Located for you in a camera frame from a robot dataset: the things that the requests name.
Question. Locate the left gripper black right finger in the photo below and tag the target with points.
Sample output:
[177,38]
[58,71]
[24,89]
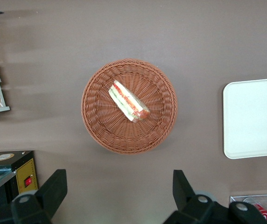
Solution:
[184,191]

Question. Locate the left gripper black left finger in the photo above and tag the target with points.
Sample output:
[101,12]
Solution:
[51,189]

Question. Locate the triangle sandwich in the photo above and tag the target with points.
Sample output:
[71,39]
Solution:
[127,101]

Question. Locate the brown round wicker basket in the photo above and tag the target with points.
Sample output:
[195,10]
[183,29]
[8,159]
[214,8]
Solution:
[105,130]

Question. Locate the beige plastic tray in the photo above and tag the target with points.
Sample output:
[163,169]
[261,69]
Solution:
[252,119]

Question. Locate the black food warmer cabinet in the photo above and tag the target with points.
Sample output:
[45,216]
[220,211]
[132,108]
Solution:
[25,170]

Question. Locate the clear acrylic bottle rack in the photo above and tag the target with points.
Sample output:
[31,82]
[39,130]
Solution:
[236,198]

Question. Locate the red cola bottle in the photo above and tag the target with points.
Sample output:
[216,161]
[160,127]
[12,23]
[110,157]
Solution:
[265,213]

